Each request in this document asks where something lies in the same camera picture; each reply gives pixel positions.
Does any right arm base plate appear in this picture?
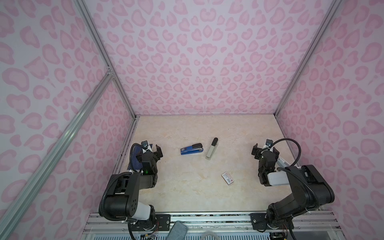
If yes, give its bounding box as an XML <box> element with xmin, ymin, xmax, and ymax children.
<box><xmin>250</xmin><ymin>213</ymin><xmax>295</xmax><ymax>233</ymax></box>

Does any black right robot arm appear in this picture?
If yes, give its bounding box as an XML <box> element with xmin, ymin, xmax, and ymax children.
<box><xmin>251</xmin><ymin>140</ymin><xmax>335</xmax><ymax>232</ymax></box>

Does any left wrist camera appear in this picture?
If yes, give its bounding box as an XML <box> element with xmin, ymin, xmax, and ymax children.
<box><xmin>141</xmin><ymin>141</ymin><xmax>152</xmax><ymax>151</ymax></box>

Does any red white staple box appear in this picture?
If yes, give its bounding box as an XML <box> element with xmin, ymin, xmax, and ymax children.
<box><xmin>222</xmin><ymin>172</ymin><xmax>234</xmax><ymax>185</ymax></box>

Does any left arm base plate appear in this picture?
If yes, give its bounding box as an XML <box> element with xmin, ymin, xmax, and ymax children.
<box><xmin>129</xmin><ymin>214</ymin><xmax>171</xmax><ymax>232</ymax></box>

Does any aluminium front rail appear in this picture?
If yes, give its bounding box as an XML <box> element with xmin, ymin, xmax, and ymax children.
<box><xmin>81</xmin><ymin>211</ymin><xmax>345</xmax><ymax>240</ymax></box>

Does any blue black stapler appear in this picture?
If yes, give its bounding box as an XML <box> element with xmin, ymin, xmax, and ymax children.
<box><xmin>181</xmin><ymin>143</ymin><xmax>204</xmax><ymax>155</ymax></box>

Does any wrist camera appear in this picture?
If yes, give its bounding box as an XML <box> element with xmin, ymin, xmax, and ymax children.
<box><xmin>264</xmin><ymin>139</ymin><xmax>274</xmax><ymax>149</ymax></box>
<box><xmin>141</xmin><ymin>141</ymin><xmax>152</xmax><ymax>151</ymax></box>

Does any grey cloth pad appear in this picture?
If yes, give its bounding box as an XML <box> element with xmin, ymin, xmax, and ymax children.
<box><xmin>166</xmin><ymin>221</ymin><xmax>189</xmax><ymax>240</ymax></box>

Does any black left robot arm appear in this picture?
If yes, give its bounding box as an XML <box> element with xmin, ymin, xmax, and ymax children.
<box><xmin>99</xmin><ymin>141</ymin><xmax>163</xmax><ymax>227</ymax></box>

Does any dark blue booklet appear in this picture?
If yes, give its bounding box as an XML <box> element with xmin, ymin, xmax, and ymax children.
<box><xmin>127</xmin><ymin>144</ymin><xmax>144</xmax><ymax>172</ymax></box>

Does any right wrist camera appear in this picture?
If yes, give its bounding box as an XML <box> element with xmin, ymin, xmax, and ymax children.
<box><xmin>264</xmin><ymin>139</ymin><xmax>274</xmax><ymax>149</ymax></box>

